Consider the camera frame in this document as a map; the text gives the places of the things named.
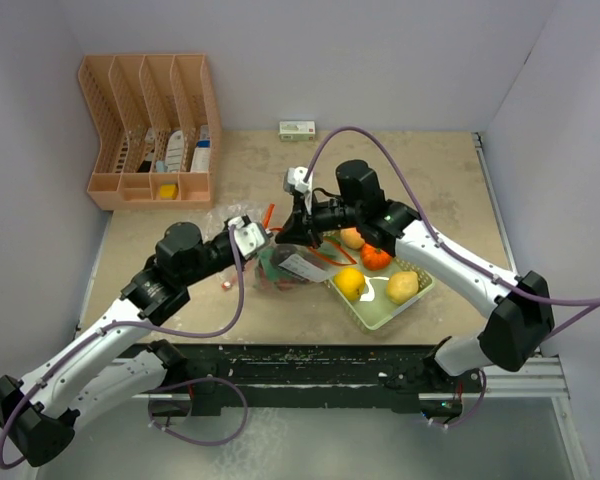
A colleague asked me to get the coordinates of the small green white box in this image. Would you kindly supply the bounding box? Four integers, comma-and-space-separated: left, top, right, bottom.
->
278, 120, 316, 142

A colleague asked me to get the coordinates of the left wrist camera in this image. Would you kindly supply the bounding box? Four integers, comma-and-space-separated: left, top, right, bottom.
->
226, 215, 273, 260

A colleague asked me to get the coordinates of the clear zip top bag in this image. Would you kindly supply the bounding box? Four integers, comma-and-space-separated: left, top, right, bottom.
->
203, 201, 357, 292

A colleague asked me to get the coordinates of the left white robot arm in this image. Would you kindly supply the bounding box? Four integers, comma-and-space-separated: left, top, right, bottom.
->
0, 217, 268, 470

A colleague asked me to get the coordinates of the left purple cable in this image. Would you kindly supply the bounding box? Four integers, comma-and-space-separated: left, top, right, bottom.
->
0, 224, 249, 471

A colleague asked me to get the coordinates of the yellow potato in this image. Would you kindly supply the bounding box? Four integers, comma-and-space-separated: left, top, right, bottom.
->
385, 271, 419, 305

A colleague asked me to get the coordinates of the yellow lemon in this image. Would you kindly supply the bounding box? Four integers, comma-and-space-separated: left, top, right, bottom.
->
332, 267, 366, 302

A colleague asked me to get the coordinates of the pink dragon fruit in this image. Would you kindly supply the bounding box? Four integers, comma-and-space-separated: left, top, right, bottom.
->
254, 247, 309, 292

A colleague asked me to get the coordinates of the yellow block in organizer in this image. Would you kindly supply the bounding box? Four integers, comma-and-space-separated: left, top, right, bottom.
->
158, 184, 178, 200

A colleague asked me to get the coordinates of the light green plastic basket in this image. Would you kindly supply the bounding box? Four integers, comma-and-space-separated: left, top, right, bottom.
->
324, 231, 435, 331

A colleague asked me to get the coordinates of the small orange pumpkin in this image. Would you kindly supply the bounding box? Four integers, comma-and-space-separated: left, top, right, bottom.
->
360, 244, 392, 271

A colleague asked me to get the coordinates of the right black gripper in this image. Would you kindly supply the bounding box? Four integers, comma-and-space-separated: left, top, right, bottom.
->
275, 191, 363, 249

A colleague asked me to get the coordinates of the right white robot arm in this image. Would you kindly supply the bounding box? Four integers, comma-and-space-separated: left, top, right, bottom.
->
276, 160, 554, 391

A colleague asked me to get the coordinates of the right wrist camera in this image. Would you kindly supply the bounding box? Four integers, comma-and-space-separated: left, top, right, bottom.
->
283, 167, 313, 211

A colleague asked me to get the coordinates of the orange plastic file organizer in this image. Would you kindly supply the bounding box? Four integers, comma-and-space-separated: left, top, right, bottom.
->
78, 53, 223, 211

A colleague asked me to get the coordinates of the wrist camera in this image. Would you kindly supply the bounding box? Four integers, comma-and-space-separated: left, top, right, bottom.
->
283, 167, 313, 211
226, 215, 273, 260

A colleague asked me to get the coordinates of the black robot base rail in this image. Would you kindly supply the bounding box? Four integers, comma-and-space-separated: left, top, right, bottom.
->
169, 343, 482, 418

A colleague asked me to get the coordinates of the peach fruit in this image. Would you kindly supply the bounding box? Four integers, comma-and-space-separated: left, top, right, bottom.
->
339, 228, 365, 250

